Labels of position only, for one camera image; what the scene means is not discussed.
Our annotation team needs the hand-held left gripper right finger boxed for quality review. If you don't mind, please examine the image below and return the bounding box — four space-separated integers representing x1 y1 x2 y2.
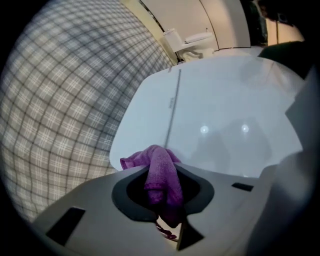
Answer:
174 161 267 256

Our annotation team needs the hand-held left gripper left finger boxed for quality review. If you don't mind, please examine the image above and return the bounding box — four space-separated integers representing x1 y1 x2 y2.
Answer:
31 164 180 256

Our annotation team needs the purple cleaning cloth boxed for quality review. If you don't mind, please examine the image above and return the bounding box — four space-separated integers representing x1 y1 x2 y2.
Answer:
119 144 187 241

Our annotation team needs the small white toilet with tank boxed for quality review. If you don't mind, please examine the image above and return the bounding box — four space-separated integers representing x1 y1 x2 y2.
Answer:
163 28 216 63

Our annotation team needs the person's dark clothing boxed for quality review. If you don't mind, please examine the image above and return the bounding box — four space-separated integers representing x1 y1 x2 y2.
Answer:
257 40 316 80

